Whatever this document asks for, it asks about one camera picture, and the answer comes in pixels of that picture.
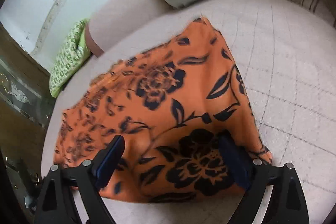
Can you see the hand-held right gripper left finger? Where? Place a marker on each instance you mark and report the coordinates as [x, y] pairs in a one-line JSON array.
[[111, 158]]

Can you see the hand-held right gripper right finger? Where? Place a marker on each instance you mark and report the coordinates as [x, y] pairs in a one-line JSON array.
[[233, 161]]

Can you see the orange floral blouse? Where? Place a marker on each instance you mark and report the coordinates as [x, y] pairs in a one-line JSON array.
[[162, 108]]

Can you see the green checked pillow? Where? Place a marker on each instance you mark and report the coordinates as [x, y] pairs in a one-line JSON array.
[[69, 61]]

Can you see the pink quilted bed mattress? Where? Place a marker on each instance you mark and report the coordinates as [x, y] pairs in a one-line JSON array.
[[288, 69]]

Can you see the pink bolster cushion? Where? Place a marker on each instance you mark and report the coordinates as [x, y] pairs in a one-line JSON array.
[[118, 16]]

